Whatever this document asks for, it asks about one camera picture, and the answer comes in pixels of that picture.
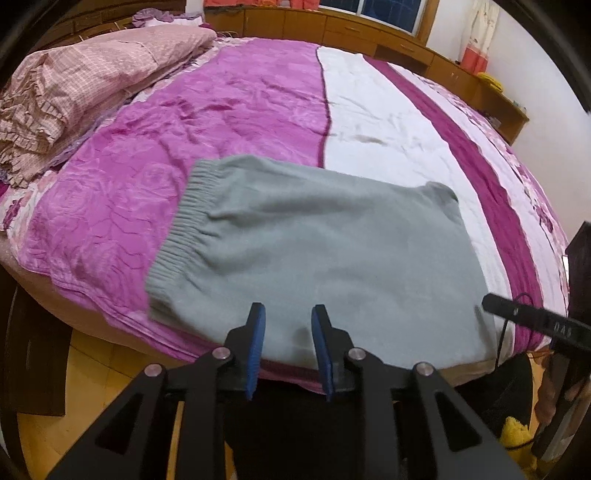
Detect dark wooden footboard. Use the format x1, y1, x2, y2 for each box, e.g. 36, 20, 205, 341
0, 265, 71, 418

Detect purple ruffled pillow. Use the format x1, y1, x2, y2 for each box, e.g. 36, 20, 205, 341
131, 7, 207, 27

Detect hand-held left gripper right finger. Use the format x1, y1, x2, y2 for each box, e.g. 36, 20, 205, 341
311, 304, 527, 480

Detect black cable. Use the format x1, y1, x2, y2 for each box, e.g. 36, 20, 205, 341
495, 294, 533, 371

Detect purple and white blanket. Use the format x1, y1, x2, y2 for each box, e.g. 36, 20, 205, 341
0, 37, 572, 394

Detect person's right hand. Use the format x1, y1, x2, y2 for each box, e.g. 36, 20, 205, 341
534, 354, 563, 424

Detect yellow cloth item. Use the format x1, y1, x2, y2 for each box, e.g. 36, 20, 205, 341
477, 71, 505, 92

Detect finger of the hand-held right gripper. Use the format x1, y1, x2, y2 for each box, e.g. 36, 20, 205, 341
530, 354, 591, 463
481, 292, 591, 357

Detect dark wooden headboard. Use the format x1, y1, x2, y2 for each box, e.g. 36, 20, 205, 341
58, 0, 186, 49

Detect wooden wall cabinet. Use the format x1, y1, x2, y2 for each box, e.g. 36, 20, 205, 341
203, 4, 530, 145

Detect pink checked pillow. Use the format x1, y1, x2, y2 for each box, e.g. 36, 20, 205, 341
0, 23, 219, 188

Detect yellow plush slipper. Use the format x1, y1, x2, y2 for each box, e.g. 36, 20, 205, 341
500, 415, 546, 468

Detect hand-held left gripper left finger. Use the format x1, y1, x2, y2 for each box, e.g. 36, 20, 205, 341
46, 302, 267, 480

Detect dark brown stand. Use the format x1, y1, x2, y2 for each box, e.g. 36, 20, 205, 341
564, 230, 591, 320

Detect window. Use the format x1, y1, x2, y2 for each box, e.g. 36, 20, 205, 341
318, 0, 424, 34

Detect grey fleece pants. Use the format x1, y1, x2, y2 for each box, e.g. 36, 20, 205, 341
145, 154, 502, 371

